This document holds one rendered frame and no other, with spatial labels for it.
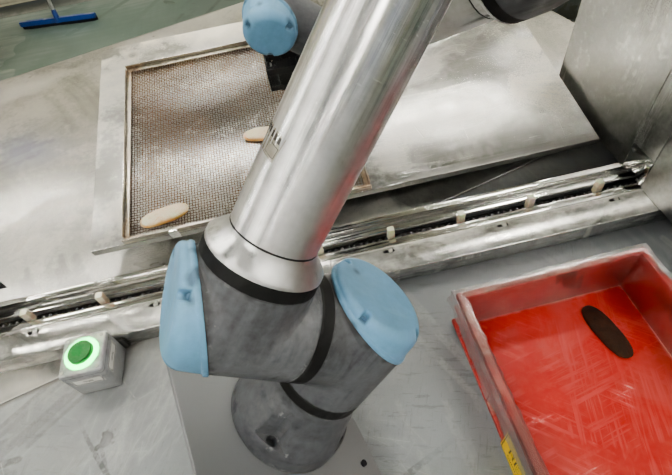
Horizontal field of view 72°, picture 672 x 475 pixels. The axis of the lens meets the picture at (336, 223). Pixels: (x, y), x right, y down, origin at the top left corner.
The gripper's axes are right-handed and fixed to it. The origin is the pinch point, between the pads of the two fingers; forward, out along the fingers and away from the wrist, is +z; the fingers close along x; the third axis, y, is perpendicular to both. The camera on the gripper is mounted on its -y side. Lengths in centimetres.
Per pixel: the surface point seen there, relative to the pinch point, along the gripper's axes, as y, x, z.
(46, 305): 58, 29, 9
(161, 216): 34.0, 16.5, 5.3
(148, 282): 38.1, 28.5, 8.7
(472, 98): -35.3, 1.5, 7.0
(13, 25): 210, -293, 152
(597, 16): -58, 1, -9
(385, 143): -13.6, 8.9, 6.9
